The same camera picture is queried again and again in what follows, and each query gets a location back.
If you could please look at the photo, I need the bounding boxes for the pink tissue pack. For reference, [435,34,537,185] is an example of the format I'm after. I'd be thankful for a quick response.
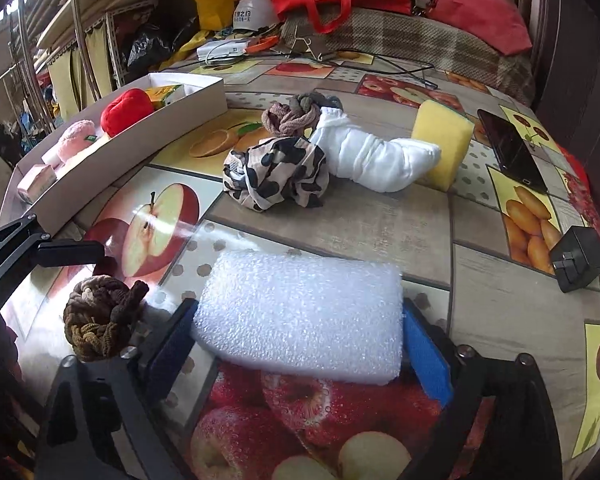
[17,165,57,204]

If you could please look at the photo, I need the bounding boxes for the brown knotted rope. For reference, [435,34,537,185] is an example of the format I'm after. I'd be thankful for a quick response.
[62,254,150,362]

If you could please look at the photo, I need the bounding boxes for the white foam block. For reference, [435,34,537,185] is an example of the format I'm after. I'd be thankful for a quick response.
[192,252,403,385]

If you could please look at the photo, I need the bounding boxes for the pink plush toy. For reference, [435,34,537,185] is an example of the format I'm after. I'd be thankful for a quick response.
[42,119,98,167]

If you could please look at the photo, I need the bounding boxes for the red plush apple toy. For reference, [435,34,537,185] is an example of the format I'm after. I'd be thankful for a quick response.
[100,88,154,138]

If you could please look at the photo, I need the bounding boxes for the white cloth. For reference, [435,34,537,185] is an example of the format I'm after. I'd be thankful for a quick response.
[310,107,441,193]

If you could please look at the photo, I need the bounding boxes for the yellow green dish sponge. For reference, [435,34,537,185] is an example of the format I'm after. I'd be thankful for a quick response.
[412,100,475,192]

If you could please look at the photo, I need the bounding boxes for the cow print cloth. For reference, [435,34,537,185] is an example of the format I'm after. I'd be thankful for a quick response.
[222,136,329,212]

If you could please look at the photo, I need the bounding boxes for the white cardboard box tray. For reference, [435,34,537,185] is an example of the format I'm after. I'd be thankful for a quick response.
[0,72,227,235]

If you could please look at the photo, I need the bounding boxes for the black power adapter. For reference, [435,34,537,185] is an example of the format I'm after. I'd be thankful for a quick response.
[550,226,600,292]

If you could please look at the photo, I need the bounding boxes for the metal shelf with curtain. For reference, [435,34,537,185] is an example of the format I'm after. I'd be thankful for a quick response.
[34,0,157,120]

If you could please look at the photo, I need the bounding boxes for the black plastic bag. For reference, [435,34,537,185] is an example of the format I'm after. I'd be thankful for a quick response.
[128,32,171,70]

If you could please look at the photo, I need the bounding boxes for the black smartphone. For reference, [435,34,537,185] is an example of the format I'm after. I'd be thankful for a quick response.
[477,110,547,193]

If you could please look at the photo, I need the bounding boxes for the white power bank box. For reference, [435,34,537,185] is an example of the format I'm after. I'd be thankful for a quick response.
[196,39,249,64]

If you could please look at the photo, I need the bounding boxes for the white helmet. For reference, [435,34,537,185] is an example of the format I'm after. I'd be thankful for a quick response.
[233,0,279,32]

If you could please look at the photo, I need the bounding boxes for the plaid blanket bundle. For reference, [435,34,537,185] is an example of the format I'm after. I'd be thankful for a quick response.
[279,6,537,106]

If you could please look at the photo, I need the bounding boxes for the red plastic bag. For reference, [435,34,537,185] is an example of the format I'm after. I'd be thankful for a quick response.
[428,0,532,56]

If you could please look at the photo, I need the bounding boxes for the black cable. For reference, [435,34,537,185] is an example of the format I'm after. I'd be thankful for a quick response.
[289,46,439,91]

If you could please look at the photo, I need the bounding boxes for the orange handled scissors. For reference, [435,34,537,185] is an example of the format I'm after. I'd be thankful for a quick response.
[245,35,279,55]

